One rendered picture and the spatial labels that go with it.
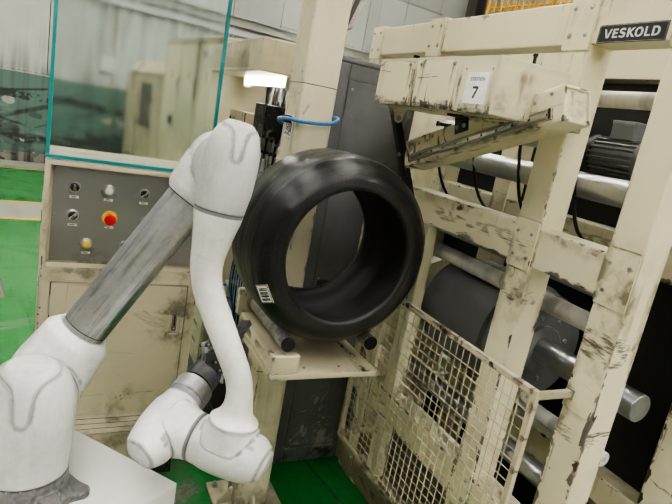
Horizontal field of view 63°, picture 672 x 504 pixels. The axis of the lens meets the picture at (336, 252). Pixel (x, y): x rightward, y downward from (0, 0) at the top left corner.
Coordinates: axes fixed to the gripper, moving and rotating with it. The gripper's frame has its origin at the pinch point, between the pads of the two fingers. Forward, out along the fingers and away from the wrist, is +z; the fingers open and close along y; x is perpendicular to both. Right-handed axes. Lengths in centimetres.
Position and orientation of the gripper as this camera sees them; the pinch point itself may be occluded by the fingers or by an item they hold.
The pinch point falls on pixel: (240, 330)
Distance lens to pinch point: 147.0
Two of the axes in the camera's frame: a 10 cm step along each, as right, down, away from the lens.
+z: 3.6, -5.1, 7.8
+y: 3.0, 8.6, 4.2
